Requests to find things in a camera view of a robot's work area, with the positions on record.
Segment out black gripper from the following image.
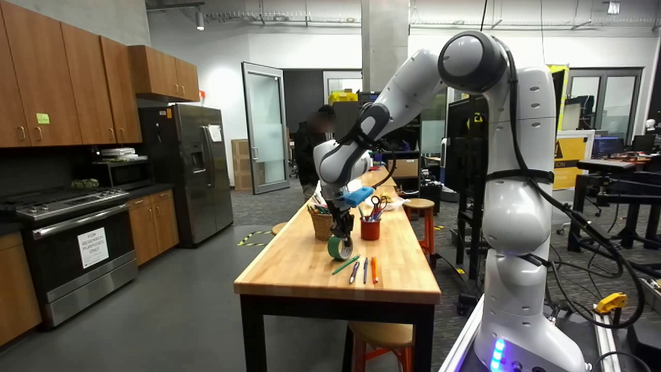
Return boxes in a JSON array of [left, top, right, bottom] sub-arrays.
[[327, 199, 357, 243]]

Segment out green masking tape roll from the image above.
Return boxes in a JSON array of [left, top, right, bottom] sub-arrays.
[[327, 233, 354, 263]]

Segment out wicker basket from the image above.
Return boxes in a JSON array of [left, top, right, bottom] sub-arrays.
[[305, 202, 341, 241]]

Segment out red mug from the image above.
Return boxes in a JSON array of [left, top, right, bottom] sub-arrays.
[[360, 212, 383, 241]]

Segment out wooden table with black legs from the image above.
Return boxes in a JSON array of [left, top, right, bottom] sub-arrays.
[[234, 168, 445, 372]]

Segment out round wooden stool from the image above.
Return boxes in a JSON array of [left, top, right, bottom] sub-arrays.
[[400, 197, 439, 264], [342, 320, 417, 372]]

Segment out person in black clothes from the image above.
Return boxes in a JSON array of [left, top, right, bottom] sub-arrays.
[[292, 104, 339, 199]]

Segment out glass door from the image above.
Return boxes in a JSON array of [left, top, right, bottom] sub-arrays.
[[239, 61, 292, 197]]

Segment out black equipment rack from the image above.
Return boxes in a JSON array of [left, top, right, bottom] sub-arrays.
[[445, 95, 491, 279]]

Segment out stainless steel refrigerator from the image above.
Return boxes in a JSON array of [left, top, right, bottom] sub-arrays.
[[139, 102, 236, 248]]

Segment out wooden lower kitchen cabinets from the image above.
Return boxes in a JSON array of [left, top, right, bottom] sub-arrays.
[[126, 188, 182, 269]]

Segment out wooden kitchen cabinets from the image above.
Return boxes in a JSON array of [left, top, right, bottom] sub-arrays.
[[0, 3, 145, 150], [126, 188, 182, 269]]

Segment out concrete column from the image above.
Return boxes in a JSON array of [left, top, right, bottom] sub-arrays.
[[360, 0, 413, 95]]

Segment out microwave oven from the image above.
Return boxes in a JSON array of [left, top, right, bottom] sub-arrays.
[[90, 155, 151, 191]]

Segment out wooden cabinet above refrigerator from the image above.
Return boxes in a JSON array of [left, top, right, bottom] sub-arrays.
[[129, 43, 203, 104]]

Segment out yellow equipment cart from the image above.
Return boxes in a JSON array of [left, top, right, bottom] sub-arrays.
[[547, 62, 599, 193]]

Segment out white paper on oven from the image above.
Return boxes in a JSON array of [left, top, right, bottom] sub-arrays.
[[77, 225, 112, 272]]

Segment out stainless steel oven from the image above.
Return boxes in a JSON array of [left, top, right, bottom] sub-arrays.
[[10, 187, 141, 331]]

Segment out black workbench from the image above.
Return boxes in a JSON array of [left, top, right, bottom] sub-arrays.
[[567, 155, 661, 255]]

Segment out yellow clamp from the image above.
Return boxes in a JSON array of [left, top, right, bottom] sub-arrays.
[[593, 290, 631, 319]]

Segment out wooden upper kitchen cabinets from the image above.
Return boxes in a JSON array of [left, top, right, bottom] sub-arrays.
[[0, 3, 145, 150]]

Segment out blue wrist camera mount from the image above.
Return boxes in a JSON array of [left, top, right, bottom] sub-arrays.
[[341, 181, 377, 209]]

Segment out aluminium rail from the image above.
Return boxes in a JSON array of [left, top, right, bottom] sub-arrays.
[[439, 295, 487, 372]]

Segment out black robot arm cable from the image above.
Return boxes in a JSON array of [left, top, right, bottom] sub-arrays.
[[505, 50, 649, 331]]

